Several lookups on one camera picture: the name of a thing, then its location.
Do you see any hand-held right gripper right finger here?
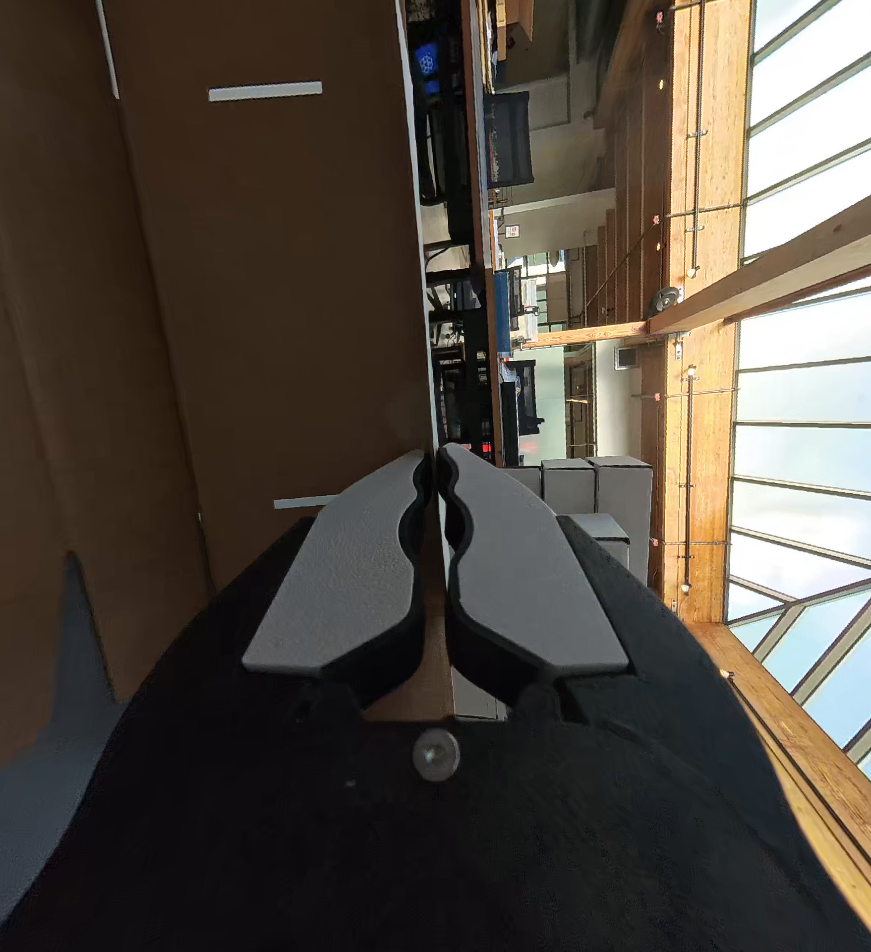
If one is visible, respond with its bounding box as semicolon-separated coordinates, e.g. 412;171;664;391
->
435;442;631;709

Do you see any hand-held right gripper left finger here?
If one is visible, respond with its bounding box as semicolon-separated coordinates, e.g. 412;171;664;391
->
240;448;436;709

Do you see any white cardboard box brown inside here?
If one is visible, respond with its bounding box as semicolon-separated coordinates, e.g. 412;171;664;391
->
0;0;507;800

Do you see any stack of white boxes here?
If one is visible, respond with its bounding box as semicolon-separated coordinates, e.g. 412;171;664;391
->
502;455;655;592

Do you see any black computer monitor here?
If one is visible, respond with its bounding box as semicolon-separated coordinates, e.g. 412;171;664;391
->
501;360;542;466

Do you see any wooden column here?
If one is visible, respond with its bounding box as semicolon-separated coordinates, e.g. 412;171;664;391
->
521;321;655;352

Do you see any blue tray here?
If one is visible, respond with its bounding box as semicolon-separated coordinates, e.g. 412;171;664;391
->
496;268;520;354

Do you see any large glass window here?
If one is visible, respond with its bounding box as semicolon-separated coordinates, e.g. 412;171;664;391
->
725;0;871;804

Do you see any grey desk with black legs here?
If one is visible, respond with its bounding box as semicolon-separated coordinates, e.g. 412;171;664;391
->
461;0;508;466

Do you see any black mesh office chair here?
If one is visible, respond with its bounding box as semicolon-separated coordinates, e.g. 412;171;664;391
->
483;91;534;190

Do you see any metal conduit pipe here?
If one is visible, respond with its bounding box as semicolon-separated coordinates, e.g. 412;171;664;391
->
684;0;708;280

